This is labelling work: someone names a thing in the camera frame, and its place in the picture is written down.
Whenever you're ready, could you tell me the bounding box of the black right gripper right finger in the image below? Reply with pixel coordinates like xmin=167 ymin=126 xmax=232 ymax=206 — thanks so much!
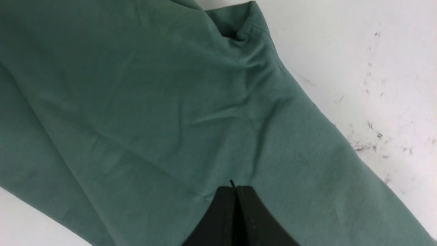
xmin=236 ymin=186 xmax=299 ymax=246

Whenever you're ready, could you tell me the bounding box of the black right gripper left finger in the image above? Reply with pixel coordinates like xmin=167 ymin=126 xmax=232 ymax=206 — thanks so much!
xmin=183 ymin=187 xmax=236 ymax=246

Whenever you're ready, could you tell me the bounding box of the green long sleeve shirt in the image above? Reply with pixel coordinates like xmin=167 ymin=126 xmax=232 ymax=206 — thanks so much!
xmin=0 ymin=0 xmax=436 ymax=246

